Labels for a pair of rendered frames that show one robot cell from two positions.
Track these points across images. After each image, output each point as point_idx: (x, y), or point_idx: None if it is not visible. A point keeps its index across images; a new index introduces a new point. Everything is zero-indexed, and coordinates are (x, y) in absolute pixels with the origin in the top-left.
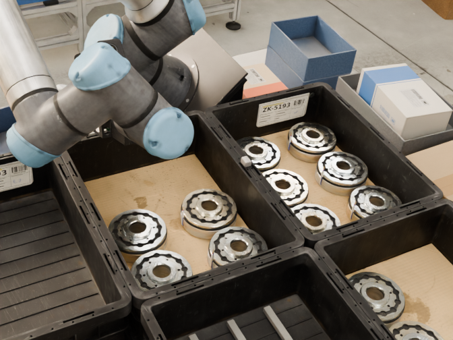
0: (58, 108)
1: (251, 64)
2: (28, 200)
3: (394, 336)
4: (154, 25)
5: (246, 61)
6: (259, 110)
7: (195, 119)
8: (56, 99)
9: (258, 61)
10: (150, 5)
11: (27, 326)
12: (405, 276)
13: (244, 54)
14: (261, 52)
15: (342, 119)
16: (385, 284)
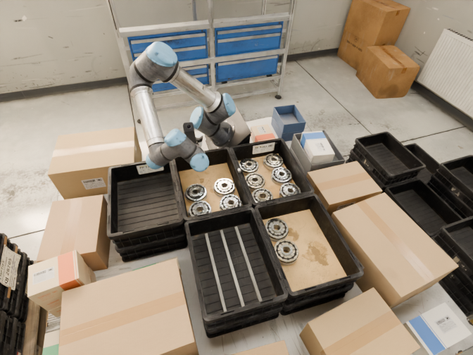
0: (160, 151)
1: (265, 122)
2: (162, 175)
3: (279, 244)
4: (213, 113)
5: (264, 121)
6: (253, 148)
7: (226, 150)
8: (160, 147)
9: (269, 122)
10: (211, 106)
11: (151, 222)
12: (293, 221)
13: (264, 117)
14: (271, 117)
15: (286, 154)
16: (282, 224)
